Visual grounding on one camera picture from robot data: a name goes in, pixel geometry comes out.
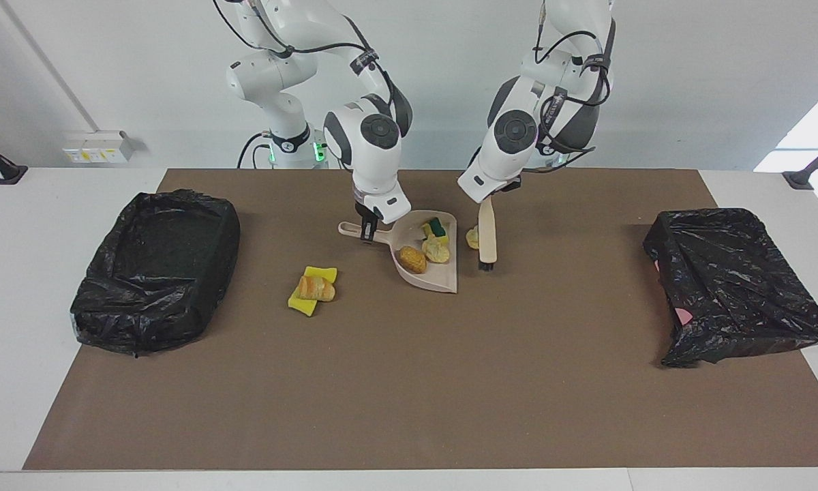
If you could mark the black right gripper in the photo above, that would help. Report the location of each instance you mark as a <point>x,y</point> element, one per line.
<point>368,215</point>

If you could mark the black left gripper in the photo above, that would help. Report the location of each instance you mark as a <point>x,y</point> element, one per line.
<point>509,185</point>

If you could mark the beige hand brush black bristles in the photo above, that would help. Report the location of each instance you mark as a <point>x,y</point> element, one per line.
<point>487,232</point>

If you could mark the brown toy bread roll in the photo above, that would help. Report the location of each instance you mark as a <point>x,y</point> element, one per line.
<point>412,260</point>

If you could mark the pale toy pastry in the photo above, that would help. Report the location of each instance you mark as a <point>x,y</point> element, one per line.
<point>436,251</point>
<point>472,237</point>

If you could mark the yellow and green sponge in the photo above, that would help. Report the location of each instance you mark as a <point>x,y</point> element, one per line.
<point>437,225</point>

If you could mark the striped toy croissant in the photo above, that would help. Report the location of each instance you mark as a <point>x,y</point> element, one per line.
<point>315,288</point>

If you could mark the beige plastic dustpan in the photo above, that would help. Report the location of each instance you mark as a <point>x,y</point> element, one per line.
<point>440,276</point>

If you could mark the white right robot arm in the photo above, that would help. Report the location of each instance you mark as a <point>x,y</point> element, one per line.
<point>375,170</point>

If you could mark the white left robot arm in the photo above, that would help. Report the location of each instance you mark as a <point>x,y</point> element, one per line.
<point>511,157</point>

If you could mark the bin lined with black bag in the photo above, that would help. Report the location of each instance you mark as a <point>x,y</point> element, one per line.
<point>157,300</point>

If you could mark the pink bin with black bag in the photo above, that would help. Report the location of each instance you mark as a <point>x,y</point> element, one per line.
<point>736,293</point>

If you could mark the brown table mat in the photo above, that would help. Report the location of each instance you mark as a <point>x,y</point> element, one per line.
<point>409,423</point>

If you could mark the black table clamp stand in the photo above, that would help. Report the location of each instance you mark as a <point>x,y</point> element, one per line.
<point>808,177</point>
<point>3,170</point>

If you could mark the white wall socket box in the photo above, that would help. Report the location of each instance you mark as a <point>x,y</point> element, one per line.
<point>95,146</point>

